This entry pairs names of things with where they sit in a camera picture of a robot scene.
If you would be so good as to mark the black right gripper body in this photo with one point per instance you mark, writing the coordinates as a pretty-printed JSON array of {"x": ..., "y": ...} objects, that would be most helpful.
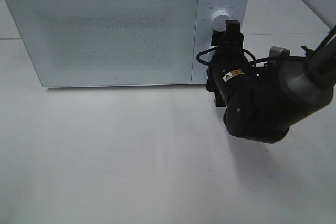
[{"x": 227, "y": 57}]

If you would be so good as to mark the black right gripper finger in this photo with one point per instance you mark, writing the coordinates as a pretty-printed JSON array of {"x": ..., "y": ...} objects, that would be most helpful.
[
  {"x": 233, "y": 30},
  {"x": 217, "y": 38}
]

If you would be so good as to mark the white microwave door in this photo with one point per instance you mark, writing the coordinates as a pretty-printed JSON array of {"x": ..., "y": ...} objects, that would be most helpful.
[{"x": 82, "y": 43}]

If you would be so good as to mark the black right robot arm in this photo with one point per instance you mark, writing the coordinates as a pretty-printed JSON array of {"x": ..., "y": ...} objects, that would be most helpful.
[{"x": 264, "y": 97}]

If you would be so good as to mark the upper white power knob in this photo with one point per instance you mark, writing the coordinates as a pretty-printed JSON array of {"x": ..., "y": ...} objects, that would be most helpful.
[{"x": 218, "y": 19}]

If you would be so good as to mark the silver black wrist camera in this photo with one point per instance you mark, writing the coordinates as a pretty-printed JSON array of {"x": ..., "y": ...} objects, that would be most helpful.
[{"x": 276, "y": 52}]

